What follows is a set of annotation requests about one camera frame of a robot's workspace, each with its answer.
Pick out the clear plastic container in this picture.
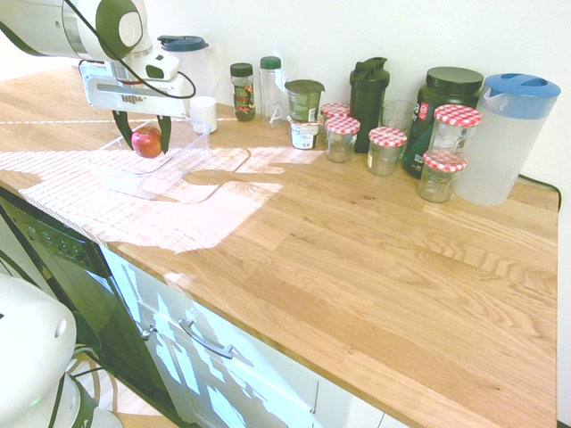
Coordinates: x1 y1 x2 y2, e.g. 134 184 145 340
87 120 215 201

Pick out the green yogurt tub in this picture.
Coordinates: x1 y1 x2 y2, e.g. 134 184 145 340
284 78 326 124

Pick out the metal drawer handle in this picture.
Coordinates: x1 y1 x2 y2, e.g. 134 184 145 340
178 317 236 360

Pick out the black dishwasher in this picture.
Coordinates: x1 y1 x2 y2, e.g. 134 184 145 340
0 185 180 423

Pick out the small white yogurt cup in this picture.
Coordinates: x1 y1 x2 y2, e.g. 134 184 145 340
288 116 325 150

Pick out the large pitcher light blue lid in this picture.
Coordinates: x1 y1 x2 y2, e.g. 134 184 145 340
452 72 562 207

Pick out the spice jar dark lid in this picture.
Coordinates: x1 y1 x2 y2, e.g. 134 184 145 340
229 62 257 123

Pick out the clear pitcher dark blue lid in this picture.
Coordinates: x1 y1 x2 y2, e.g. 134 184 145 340
156 35 225 109

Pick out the clear bottle green cap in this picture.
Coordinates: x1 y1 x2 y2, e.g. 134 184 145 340
259 55 286 129

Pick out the black protein powder tub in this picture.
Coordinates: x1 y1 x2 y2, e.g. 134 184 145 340
401 66 485 180

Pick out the glass jar red checkered lid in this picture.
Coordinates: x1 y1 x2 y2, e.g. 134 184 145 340
319 102 352 144
366 126 409 177
324 116 361 164

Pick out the red apple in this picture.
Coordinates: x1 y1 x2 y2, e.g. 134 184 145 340
130 125 164 160

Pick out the white drawer with handle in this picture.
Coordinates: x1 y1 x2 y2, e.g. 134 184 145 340
98 243 388 428

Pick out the black shaker bottle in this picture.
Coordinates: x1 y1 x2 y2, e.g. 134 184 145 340
348 56 391 154

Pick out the small jar red checkered lid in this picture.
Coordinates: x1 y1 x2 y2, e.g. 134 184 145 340
416 152 468 204

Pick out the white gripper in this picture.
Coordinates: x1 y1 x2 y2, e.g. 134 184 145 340
84 72 194 155

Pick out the tall jar red checkered lid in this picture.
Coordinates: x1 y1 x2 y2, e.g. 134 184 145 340
432 103 484 165

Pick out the clear drinking glass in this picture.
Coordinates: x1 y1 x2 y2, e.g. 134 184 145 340
378 99 418 135

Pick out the white plastic cup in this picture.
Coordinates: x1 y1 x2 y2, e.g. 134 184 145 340
188 95 219 135

